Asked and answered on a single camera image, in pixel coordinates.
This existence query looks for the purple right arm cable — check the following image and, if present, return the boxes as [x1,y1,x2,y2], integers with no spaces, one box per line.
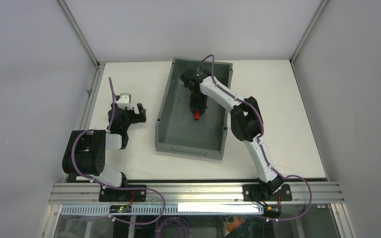
[197,54,313,222]

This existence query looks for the right aluminium frame post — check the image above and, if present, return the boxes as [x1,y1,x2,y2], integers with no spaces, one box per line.
[289,0,329,66]

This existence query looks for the left aluminium frame post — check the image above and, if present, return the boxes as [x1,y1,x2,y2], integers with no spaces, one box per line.
[56,0,99,68]

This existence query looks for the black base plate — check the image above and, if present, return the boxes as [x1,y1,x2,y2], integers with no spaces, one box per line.
[242,183,293,202]
[98,185,147,202]

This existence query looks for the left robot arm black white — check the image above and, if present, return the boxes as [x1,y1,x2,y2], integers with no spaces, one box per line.
[62,103,146,188]

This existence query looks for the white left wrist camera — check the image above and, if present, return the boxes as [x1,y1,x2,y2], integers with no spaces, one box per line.
[115,93,133,110]

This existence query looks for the red handled screwdriver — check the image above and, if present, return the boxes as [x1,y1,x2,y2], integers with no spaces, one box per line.
[194,111,200,120]

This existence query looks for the orange object below table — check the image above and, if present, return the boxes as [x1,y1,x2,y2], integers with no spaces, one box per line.
[224,215,246,233]

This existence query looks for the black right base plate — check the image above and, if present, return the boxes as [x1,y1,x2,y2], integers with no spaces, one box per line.
[242,183,293,202]

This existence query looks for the white slotted cable duct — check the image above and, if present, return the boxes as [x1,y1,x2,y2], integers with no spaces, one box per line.
[61,203,263,216]

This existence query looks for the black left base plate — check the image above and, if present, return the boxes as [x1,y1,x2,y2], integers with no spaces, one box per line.
[98,185,147,202]

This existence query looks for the grey plastic storage bin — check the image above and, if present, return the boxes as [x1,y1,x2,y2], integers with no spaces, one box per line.
[155,58,228,161]

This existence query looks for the coiled purple cable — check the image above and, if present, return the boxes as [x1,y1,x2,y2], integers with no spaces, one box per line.
[156,216,191,238]

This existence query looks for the aluminium frame post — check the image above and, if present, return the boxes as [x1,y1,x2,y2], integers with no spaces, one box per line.
[289,0,329,66]
[56,0,99,68]

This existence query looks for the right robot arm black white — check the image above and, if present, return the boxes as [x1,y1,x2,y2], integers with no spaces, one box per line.
[180,69,284,200]

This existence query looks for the aluminium mounting rail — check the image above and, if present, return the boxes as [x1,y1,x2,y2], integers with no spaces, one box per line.
[49,181,345,205]

